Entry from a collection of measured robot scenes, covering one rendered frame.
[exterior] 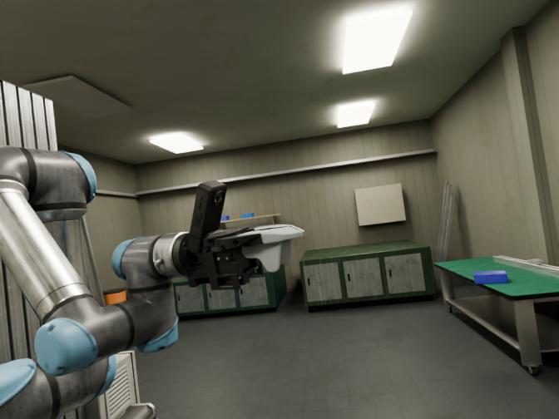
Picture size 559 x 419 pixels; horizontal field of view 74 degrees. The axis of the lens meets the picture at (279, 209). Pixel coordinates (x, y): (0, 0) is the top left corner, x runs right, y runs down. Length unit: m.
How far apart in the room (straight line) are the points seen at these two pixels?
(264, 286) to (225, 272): 6.32
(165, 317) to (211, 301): 6.50
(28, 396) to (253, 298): 6.23
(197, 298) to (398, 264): 3.66
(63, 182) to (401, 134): 8.30
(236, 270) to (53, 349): 0.26
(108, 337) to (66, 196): 0.36
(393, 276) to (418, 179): 2.95
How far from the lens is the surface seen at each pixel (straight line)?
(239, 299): 7.02
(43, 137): 1.22
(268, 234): 0.50
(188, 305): 7.34
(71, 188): 0.88
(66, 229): 0.88
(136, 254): 0.67
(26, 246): 0.69
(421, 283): 6.63
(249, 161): 8.81
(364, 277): 6.47
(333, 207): 8.51
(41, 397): 0.86
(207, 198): 0.55
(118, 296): 7.54
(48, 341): 0.60
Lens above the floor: 1.59
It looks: 2 degrees up
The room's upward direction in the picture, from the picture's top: 7 degrees counter-clockwise
